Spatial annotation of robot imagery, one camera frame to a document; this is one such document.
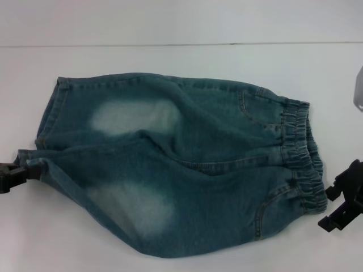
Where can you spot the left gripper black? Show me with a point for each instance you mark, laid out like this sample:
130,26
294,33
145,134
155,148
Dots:
5,181

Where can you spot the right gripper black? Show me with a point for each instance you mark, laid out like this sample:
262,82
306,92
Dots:
351,184

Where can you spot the blue denim shorts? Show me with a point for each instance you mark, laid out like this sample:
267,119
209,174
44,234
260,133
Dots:
175,175

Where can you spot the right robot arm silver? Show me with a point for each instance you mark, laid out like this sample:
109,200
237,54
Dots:
358,90

